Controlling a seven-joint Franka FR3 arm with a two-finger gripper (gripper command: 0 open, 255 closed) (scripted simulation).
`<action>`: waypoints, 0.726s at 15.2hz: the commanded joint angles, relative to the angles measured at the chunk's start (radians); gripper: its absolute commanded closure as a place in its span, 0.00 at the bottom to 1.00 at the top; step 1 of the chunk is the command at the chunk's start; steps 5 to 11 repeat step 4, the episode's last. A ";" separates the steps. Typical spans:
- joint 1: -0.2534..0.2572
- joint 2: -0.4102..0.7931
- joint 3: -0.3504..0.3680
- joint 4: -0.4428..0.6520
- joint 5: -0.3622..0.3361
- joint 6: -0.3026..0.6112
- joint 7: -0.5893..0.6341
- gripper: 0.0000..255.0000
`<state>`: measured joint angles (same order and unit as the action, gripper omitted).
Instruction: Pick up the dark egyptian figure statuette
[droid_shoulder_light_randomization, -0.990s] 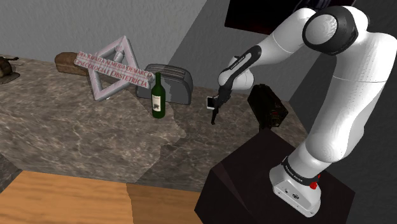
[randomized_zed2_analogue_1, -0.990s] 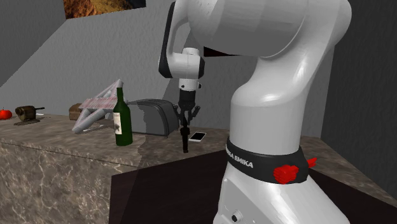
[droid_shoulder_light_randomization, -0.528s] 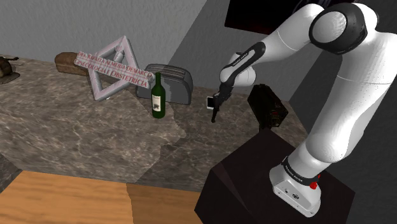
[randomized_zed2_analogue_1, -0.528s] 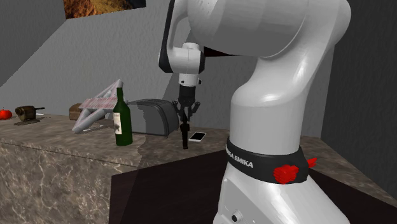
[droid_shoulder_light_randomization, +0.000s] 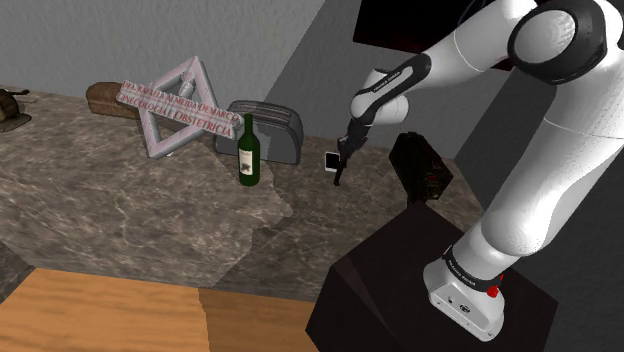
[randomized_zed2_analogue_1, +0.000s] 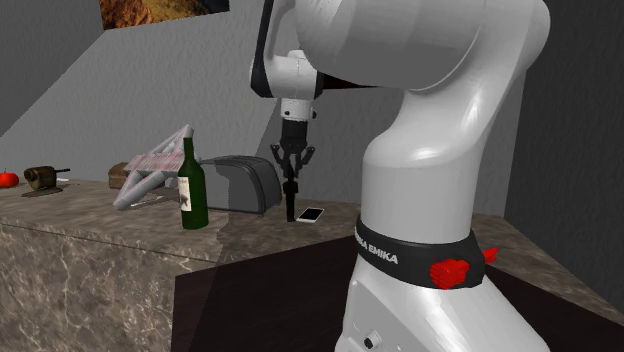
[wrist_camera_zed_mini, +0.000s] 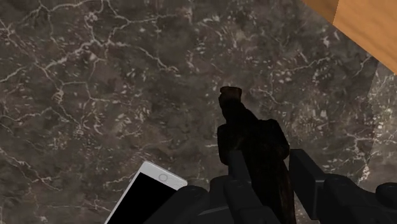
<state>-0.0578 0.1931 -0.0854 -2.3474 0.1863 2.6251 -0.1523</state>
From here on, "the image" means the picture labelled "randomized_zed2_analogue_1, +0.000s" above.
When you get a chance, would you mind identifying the brown pot with black handle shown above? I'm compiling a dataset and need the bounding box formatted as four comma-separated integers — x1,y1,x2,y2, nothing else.
23,165,72,192

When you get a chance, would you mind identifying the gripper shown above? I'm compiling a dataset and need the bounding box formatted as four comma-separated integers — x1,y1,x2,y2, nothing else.
270,119,316,223

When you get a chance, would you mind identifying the brown bread loaf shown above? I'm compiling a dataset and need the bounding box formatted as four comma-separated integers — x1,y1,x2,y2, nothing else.
107,162,131,191

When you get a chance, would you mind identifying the red tomato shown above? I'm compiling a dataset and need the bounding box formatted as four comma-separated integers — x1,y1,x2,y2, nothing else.
0,169,21,190

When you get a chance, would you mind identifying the grey folding dish rack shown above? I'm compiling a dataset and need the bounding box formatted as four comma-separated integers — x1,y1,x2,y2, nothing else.
112,123,204,212

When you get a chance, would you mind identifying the green wine bottle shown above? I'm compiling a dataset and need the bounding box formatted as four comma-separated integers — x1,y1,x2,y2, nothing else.
177,136,210,231

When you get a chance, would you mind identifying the grey toaster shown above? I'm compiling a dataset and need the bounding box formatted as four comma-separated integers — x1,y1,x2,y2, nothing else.
198,154,283,217

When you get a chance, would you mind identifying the wall picture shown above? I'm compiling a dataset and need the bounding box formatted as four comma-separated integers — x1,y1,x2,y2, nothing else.
99,0,231,31

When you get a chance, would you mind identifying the white phone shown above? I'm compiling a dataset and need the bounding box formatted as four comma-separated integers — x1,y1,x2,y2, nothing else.
295,206,326,225

